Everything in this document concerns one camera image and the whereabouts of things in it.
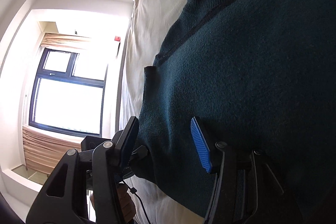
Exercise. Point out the person's left hand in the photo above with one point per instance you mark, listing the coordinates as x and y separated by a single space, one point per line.
127 205

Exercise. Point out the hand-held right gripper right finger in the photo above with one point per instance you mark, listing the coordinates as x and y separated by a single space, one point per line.
200 145

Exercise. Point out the beige curtain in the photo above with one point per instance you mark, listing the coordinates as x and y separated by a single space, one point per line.
65 41
44 150

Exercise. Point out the dark framed window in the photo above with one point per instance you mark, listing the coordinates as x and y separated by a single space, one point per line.
68 106

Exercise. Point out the dark teal knit sweater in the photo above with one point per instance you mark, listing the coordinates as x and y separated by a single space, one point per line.
249 69

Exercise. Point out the small red object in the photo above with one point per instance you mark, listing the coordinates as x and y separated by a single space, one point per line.
117 38

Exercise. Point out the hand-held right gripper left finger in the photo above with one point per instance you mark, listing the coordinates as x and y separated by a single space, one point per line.
130 140

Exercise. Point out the bed with beige sheet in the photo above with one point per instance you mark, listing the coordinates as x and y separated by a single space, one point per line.
152 16

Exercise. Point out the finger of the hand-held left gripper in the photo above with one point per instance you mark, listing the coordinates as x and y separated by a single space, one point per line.
141 152

